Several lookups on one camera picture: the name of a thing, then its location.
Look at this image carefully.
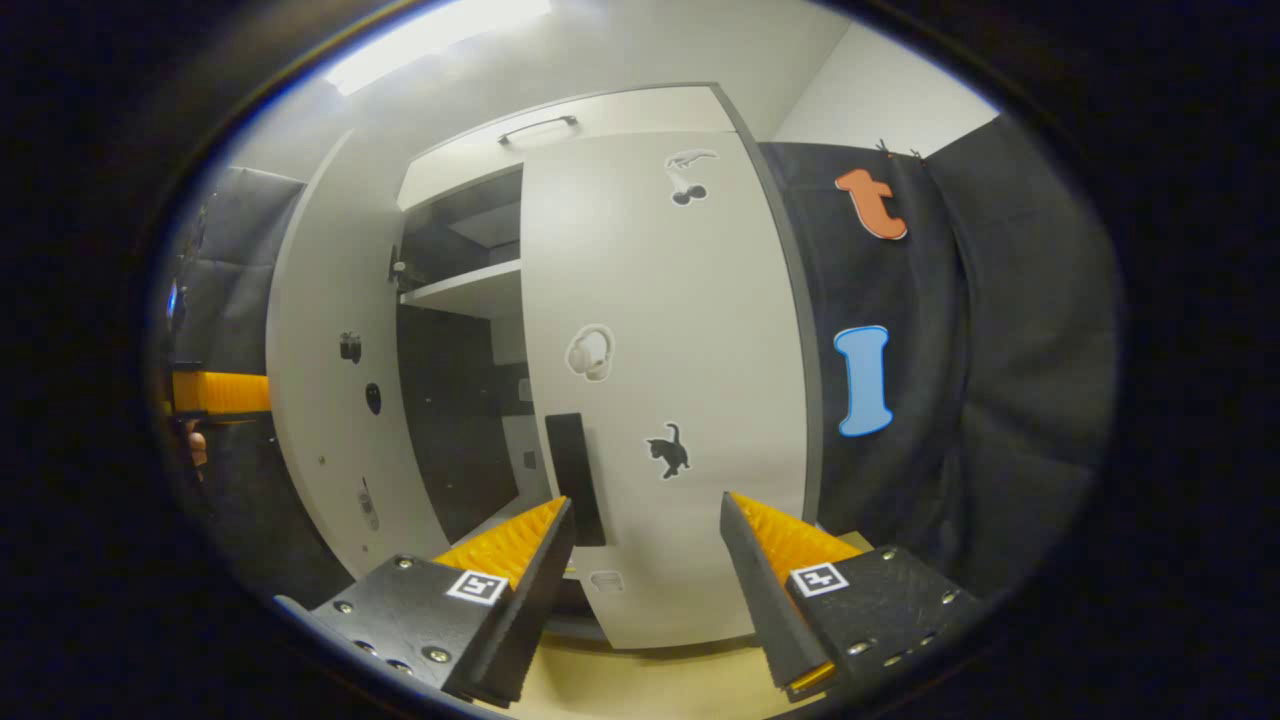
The white shoe cabinet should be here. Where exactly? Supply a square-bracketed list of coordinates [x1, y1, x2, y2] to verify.
[395, 82, 826, 651]

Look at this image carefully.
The white cabinet door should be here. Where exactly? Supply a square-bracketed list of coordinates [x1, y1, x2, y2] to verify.
[265, 130, 451, 581]
[520, 130, 809, 651]

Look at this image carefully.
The white cabinet drawer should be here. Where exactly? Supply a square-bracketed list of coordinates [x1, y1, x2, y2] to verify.
[398, 85, 739, 211]

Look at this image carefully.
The metal drawer handle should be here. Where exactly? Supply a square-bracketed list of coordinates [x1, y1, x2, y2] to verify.
[497, 115, 580, 147]

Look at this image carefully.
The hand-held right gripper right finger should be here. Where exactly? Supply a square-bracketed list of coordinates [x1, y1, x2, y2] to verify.
[720, 490, 986, 703]

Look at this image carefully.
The white cabinet shelf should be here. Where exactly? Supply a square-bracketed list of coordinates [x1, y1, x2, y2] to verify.
[400, 260, 523, 321]

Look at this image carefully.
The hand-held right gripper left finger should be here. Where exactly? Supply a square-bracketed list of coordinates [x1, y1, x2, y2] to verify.
[275, 495, 578, 709]

